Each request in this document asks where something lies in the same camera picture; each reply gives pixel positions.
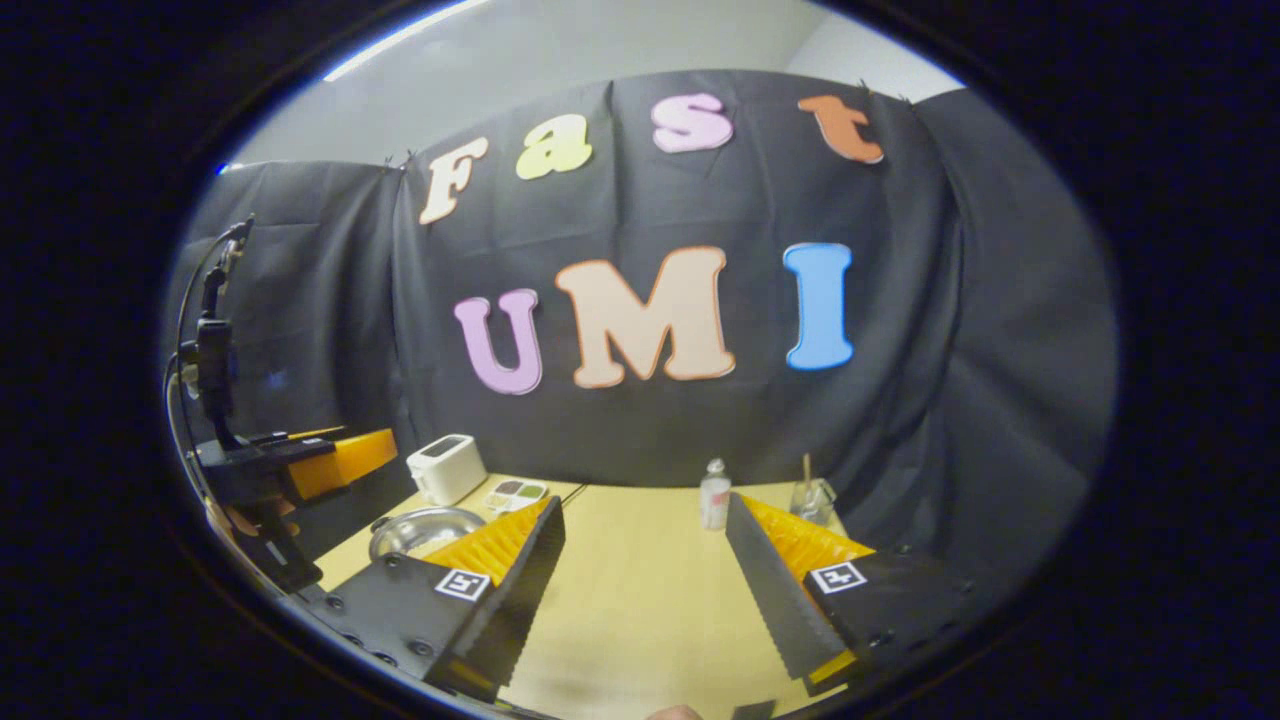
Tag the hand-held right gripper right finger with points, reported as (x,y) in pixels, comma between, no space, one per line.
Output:
(780,620)

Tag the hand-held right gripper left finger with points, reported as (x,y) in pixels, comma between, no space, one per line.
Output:
(525,600)

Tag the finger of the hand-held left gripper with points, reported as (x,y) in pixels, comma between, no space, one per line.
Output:
(345,460)

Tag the white toaster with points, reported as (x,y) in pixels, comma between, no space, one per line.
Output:
(447,470)

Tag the white divided dish of beans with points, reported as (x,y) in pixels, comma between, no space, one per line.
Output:
(515,495)

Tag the glass jar with wooden stick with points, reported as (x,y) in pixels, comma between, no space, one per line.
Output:
(810,500)

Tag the white bottle with silver cap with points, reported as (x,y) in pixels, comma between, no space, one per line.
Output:
(715,500)

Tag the black backdrop cloth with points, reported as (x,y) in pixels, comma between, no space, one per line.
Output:
(950,350)

